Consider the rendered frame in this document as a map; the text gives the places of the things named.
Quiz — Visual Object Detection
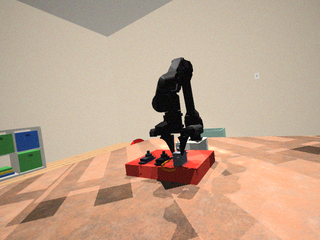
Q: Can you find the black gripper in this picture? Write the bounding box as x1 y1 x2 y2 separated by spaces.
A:
149 110 204 156

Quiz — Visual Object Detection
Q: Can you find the white micro servo with orange cable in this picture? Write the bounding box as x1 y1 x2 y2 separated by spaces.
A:
161 144 188 172

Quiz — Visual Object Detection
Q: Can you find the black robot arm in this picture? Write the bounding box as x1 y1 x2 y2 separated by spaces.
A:
152 57 204 136

